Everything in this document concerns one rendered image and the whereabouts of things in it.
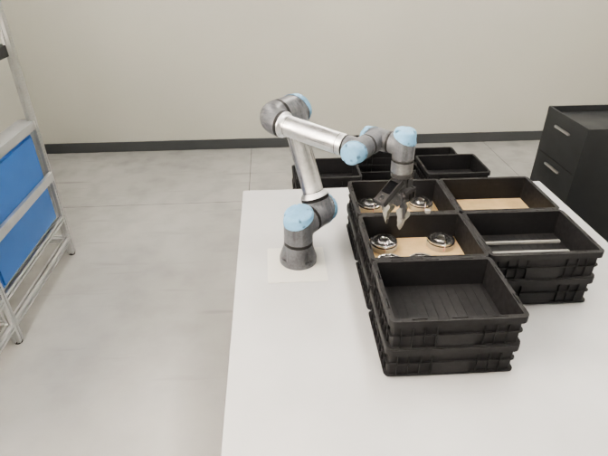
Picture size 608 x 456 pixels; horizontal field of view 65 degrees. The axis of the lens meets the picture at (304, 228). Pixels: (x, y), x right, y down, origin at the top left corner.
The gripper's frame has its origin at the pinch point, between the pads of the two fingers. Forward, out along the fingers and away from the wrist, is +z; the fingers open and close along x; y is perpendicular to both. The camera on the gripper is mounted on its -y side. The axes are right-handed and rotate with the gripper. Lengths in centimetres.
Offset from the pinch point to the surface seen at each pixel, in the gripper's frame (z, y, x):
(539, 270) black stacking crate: 8, 24, -46
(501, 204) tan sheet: 12, 65, -11
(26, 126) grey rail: 1, -62, 207
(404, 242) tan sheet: 11.6, 8.6, -0.9
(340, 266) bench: 24.6, -7.2, 17.5
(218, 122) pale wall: 67, 126, 303
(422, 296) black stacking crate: 11.8, -13.0, -24.3
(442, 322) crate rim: 2.3, -29.1, -40.6
